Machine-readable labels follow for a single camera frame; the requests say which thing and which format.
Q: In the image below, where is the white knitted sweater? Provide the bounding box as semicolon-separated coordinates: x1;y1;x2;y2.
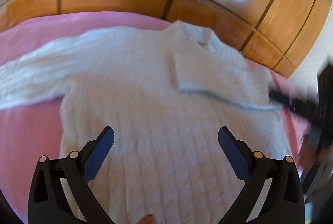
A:
0;19;292;224

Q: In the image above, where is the person's left hand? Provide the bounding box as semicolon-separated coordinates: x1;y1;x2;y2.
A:
137;214;156;224

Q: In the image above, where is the pink bedspread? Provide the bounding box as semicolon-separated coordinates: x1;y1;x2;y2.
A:
0;11;313;224

